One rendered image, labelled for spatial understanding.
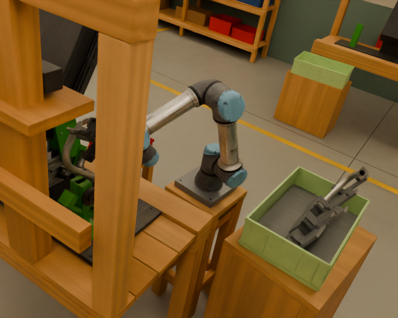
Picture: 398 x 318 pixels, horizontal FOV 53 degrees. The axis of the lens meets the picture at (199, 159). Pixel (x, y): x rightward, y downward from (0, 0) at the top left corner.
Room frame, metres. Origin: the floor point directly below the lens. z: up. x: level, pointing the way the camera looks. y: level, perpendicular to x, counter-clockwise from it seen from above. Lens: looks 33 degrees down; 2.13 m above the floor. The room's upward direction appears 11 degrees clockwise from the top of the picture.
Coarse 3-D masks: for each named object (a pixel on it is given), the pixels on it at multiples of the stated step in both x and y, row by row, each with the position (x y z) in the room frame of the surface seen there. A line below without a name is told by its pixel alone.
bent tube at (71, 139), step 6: (72, 138) 1.33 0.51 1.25; (66, 144) 1.31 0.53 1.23; (72, 144) 1.32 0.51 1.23; (66, 150) 1.29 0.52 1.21; (66, 156) 1.28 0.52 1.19; (66, 162) 1.28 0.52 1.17; (66, 168) 1.28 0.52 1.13; (72, 168) 1.29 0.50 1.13; (78, 168) 1.32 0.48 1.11; (78, 174) 1.31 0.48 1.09; (84, 174) 1.33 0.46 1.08; (90, 174) 1.36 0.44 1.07
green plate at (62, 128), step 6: (72, 120) 1.50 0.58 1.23; (60, 126) 1.44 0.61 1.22; (66, 126) 1.47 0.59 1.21; (72, 126) 1.49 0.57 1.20; (54, 132) 1.44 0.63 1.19; (66, 132) 1.46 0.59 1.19; (54, 138) 1.44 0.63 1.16; (60, 138) 1.42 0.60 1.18; (66, 138) 1.45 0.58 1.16; (54, 144) 1.44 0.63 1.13; (60, 144) 1.41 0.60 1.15; (78, 144) 1.49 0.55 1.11; (60, 150) 1.40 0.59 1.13; (72, 150) 1.46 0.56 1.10; (60, 156) 1.41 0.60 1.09; (72, 156) 1.45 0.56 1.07
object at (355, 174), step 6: (360, 168) 1.65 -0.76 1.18; (354, 174) 1.67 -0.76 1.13; (360, 174) 1.68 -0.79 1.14; (366, 174) 1.63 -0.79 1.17; (342, 180) 1.71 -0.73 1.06; (348, 180) 1.70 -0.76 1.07; (336, 186) 1.69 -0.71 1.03; (342, 186) 1.69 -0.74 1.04; (330, 192) 1.67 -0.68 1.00; (336, 192) 1.67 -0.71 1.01; (324, 198) 1.64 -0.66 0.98; (330, 198) 1.64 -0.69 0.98
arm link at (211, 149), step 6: (210, 144) 1.73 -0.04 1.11; (216, 144) 1.74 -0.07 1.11; (204, 150) 1.69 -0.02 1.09; (210, 150) 1.66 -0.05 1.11; (216, 150) 1.67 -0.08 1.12; (204, 156) 1.68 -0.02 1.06; (210, 156) 1.65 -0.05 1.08; (216, 156) 1.65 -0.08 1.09; (204, 162) 1.67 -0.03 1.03; (210, 162) 1.64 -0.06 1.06; (216, 162) 1.62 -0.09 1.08; (204, 168) 1.66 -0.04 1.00; (210, 168) 1.64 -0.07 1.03
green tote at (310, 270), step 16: (288, 176) 1.81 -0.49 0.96; (304, 176) 1.90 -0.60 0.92; (272, 192) 1.63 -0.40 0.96; (320, 192) 1.84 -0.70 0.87; (256, 208) 1.48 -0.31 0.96; (352, 208) 1.75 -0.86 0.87; (256, 224) 1.37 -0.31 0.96; (240, 240) 1.40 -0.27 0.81; (256, 240) 1.36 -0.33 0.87; (272, 240) 1.33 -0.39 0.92; (288, 240) 1.30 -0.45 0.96; (272, 256) 1.32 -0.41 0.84; (288, 256) 1.29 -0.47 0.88; (304, 256) 1.26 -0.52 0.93; (336, 256) 1.26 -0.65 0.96; (288, 272) 1.27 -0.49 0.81; (304, 272) 1.24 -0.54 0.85; (320, 272) 1.21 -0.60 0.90
